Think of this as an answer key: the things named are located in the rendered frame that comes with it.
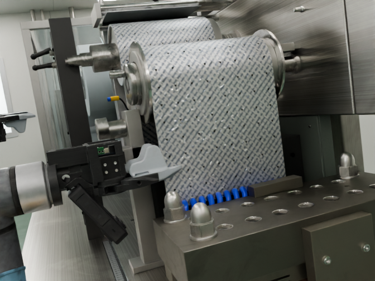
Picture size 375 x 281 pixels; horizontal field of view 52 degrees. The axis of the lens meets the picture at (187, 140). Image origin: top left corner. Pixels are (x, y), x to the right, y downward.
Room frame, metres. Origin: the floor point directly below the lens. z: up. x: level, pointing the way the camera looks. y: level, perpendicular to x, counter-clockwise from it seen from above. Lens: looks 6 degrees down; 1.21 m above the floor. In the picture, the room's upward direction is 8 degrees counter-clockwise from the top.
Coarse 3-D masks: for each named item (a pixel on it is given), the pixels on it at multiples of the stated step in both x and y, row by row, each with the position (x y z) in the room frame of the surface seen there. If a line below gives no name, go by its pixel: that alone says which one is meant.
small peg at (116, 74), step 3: (111, 72) 0.68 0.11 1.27; (114, 72) 0.68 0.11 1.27; (117, 72) 0.68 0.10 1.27; (120, 72) 0.68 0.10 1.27; (123, 72) 0.68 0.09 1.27; (111, 75) 0.68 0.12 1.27; (114, 75) 0.68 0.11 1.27; (117, 75) 0.68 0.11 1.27; (120, 75) 0.68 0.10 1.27; (123, 75) 0.68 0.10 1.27; (111, 78) 0.68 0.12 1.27; (114, 78) 0.69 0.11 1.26; (117, 78) 0.69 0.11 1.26
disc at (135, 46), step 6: (132, 42) 0.69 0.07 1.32; (132, 48) 0.70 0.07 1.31; (138, 48) 0.65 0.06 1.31; (138, 54) 0.66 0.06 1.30; (144, 60) 0.63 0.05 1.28; (144, 66) 0.63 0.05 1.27; (144, 72) 0.64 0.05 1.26; (150, 84) 0.63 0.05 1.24; (150, 90) 0.63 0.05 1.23; (150, 96) 0.63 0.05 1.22; (150, 102) 0.64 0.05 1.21; (150, 108) 0.64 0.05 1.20; (150, 114) 0.65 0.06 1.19; (144, 120) 0.70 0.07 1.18
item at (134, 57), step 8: (264, 40) 0.74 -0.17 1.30; (272, 48) 0.73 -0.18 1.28; (136, 56) 0.66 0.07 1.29; (272, 56) 0.72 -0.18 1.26; (136, 64) 0.67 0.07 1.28; (272, 64) 0.72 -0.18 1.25; (144, 80) 0.64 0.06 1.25; (144, 88) 0.64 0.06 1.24; (144, 96) 0.65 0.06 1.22; (144, 104) 0.66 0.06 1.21; (144, 112) 0.67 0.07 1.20; (152, 112) 0.68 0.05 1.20
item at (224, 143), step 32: (224, 96) 0.68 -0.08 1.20; (256, 96) 0.70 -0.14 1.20; (160, 128) 0.64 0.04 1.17; (192, 128) 0.66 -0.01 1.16; (224, 128) 0.68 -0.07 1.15; (256, 128) 0.70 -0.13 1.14; (192, 160) 0.65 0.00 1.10; (224, 160) 0.67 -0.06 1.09; (256, 160) 0.69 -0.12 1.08; (192, 192) 0.65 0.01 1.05
